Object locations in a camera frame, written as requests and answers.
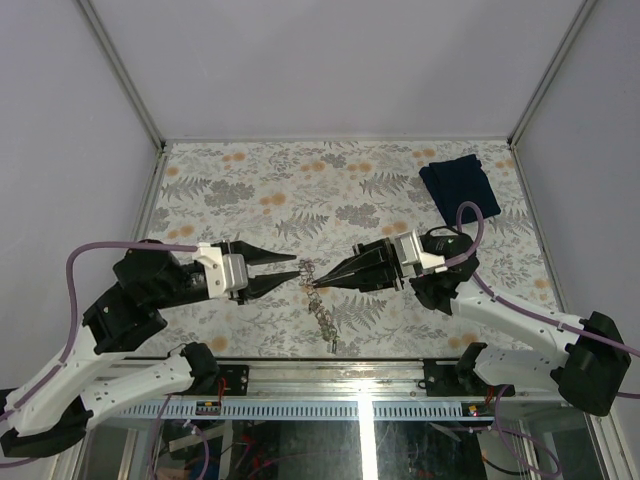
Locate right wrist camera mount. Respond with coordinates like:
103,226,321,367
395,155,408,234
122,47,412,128
391,230,448,278

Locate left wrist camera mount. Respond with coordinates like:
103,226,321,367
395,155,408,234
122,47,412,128
192,242,249,299

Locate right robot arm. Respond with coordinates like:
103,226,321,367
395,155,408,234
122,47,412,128
314,227,631,417

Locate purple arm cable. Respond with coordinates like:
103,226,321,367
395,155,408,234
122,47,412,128
442,201,640,359
0,239,201,469

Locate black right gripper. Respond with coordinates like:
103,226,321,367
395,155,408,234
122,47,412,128
314,237,421,294

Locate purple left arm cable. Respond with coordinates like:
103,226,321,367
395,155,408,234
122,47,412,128
0,239,201,469

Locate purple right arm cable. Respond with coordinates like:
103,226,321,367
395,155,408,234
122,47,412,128
442,201,640,359

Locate large metal keyring disc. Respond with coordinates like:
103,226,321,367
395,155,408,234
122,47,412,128
298,259,338,355

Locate white slotted cable duct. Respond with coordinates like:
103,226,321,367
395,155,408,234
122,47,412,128
117,397,491,422

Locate metal base rail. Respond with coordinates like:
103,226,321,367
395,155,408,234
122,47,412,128
218,357,457,401

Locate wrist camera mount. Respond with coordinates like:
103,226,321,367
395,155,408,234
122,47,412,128
192,242,249,299
391,230,448,278

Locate dark blue folded cloth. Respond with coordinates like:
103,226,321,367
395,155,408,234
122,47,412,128
419,154,501,227

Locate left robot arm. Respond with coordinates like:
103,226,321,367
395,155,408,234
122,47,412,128
1,240,300,467

